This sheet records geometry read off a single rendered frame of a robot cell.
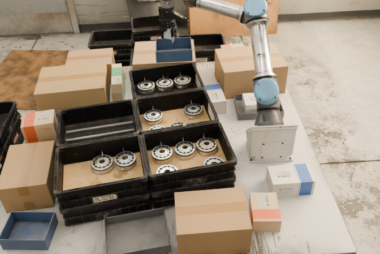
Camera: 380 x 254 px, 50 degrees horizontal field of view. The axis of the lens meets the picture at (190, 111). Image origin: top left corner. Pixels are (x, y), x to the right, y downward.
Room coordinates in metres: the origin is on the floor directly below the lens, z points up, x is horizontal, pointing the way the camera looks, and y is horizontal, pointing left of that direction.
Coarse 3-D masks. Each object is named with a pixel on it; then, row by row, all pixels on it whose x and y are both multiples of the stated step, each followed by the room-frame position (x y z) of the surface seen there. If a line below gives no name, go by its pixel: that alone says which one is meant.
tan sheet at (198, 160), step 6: (150, 150) 1.50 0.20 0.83; (174, 150) 1.49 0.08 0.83; (222, 150) 1.48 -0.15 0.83; (150, 156) 1.46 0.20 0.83; (174, 156) 1.45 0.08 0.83; (198, 156) 1.45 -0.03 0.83; (204, 156) 1.44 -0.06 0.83; (210, 156) 1.44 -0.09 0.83; (216, 156) 1.44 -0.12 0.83; (222, 156) 1.44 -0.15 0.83; (150, 162) 1.41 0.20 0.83; (174, 162) 1.41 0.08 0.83; (180, 162) 1.41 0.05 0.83; (186, 162) 1.41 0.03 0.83; (192, 162) 1.40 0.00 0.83; (198, 162) 1.40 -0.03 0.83; (150, 168) 1.38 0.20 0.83; (156, 168) 1.38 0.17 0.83; (180, 168) 1.37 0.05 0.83; (186, 168) 1.37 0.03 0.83
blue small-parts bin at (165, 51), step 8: (160, 40) 2.09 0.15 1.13; (168, 40) 2.10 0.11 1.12; (176, 40) 2.10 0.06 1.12; (184, 40) 2.10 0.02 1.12; (160, 48) 2.10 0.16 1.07; (168, 48) 2.10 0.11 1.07; (176, 48) 2.10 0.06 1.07; (184, 48) 2.09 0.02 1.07; (160, 56) 1.95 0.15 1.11; (168, 56) 1.95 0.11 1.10; (176, 56) 1.95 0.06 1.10; (184, 56) 1.95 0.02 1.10; (192, 56) 1.96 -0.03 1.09
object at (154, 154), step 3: (156, 147) 1.49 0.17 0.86; (159, 147) 1.49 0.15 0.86; (162, 147) 1.48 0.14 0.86; (165, 147) 1.48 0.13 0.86; (168, 147) 1.49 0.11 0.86; (153, 150) 1.46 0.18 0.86; (156, 150) 1.46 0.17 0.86; (168, 150) 1.46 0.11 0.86; (171, 150) 1.46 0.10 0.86; (153, 153) 1.44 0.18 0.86; (156, 153) 1.44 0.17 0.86; (168, 153) 1.44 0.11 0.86; (171, 153) 1.44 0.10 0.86; (153, 156) 1.42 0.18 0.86; (156, 156) 1.43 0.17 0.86; (159, 156) 1.42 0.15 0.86; (162, 156) 1.42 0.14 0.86; (165, 156) 1.42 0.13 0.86; (168, 156) 1.42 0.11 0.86; (159, 159) 1.40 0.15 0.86; (162, 159) 1.40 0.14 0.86; (165, 159) 1.40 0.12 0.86
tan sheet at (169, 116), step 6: (204, 108) 1.83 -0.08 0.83; (168, 114) 1.79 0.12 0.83; (174, 114) 1.78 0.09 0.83; (180, 114) 1.78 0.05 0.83; (204, 114) 1.77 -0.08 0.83; (168, 120) 1.73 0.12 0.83; (174, 120) 1.73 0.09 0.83; (180, 120) 1.73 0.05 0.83; (186, 120) 1.73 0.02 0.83; (192, 120) 1.72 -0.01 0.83; (198, 120) 1.72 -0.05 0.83; (204, 120) 1.72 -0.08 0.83; (144, 126) 1.69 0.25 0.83; (150, 126) 1.69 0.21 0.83; (168, 126) 1.68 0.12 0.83
